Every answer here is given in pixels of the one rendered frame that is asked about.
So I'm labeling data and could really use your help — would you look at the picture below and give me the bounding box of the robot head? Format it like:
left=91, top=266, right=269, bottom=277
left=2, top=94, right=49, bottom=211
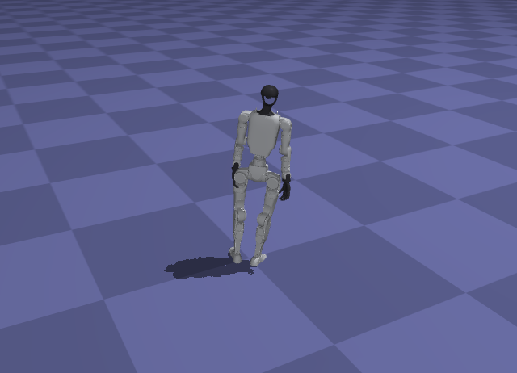
left=257, top=85, right=279, bottom=116

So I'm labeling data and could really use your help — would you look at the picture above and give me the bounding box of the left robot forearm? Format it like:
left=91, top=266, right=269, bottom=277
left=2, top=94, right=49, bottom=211
left=233, top=138, right=244, bottom=168

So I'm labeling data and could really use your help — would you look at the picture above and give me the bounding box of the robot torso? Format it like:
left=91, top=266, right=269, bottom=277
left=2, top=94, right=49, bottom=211
left=247, top=107, right=281, bottom=182

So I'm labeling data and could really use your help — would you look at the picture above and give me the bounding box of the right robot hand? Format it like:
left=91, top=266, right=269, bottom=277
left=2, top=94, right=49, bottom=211
left=279, top=174, right=291, bottom=200

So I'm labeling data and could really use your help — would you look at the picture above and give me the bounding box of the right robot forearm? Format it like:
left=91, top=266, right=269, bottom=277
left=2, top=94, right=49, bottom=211
left=281, top=146, right=292, bottom=180

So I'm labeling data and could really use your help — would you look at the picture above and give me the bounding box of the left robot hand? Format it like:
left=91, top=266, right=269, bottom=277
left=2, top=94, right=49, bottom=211
left=232, top=162, right=239, bottom=188

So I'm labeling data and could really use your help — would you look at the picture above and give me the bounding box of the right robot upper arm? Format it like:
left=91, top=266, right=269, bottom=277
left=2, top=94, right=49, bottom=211
left=280, top=117, right=292, bottom=155

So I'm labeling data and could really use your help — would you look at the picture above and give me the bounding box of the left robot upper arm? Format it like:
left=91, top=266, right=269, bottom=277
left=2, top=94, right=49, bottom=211
left=237, top=111, right=252, bottom=145

